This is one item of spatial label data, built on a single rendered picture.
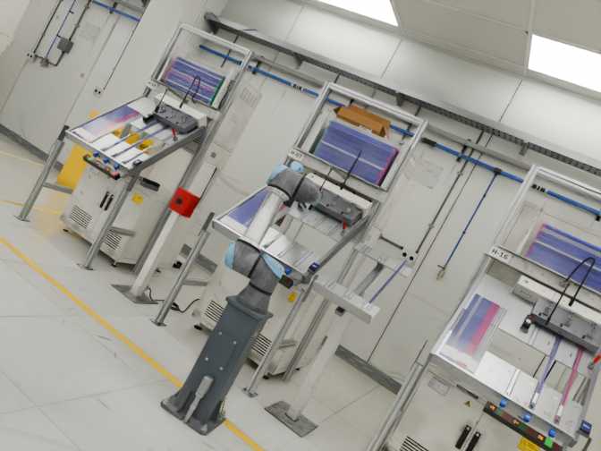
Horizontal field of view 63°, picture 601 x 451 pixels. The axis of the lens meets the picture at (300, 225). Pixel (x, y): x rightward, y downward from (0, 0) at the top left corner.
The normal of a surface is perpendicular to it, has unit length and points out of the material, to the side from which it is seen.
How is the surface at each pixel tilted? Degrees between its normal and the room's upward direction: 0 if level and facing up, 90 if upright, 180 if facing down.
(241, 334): 90
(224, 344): 90
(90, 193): 90
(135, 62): 90
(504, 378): 44
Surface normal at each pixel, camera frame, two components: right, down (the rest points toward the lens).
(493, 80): -0.37, -0.16
